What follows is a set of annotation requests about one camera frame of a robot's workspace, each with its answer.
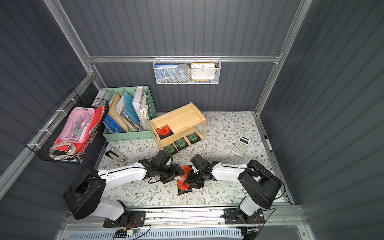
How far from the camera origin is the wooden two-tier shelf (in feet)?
2.73

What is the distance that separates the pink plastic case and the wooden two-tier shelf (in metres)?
0.31

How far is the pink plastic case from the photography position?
0.70m
